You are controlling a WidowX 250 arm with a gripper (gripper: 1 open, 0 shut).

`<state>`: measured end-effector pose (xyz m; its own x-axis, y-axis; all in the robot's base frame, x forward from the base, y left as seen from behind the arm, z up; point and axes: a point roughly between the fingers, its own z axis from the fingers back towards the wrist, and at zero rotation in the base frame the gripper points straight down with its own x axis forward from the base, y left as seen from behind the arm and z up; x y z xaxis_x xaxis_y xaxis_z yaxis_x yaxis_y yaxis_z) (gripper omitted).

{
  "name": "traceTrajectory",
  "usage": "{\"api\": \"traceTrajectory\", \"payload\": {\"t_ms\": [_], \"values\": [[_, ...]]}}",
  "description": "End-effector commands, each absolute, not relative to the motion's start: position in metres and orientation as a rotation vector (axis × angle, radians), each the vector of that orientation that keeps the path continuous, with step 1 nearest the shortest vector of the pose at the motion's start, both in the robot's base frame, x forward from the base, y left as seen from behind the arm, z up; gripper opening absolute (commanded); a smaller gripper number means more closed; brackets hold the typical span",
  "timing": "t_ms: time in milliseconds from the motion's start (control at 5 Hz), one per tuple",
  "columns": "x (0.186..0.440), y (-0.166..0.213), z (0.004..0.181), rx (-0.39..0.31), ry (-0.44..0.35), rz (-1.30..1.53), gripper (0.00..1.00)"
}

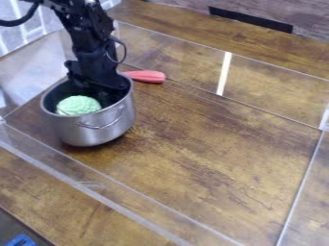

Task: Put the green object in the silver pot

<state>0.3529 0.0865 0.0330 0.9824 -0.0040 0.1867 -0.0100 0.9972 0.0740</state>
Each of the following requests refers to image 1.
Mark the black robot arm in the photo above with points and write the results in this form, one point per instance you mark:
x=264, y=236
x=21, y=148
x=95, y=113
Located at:
x=90, y=28

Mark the blue object at corner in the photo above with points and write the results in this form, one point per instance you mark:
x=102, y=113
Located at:
x=22, y=240

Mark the red toy object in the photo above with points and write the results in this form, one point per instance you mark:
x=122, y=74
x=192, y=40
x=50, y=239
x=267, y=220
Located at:
x=148, y=76

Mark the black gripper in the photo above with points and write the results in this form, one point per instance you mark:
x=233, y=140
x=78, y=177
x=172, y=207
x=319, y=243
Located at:
x=94, y=69

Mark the silver metal pot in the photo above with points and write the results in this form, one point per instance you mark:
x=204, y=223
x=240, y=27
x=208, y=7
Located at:
x=94, y=128

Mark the green bitter gourd toy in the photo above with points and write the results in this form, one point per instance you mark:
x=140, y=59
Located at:
x=78, y=105

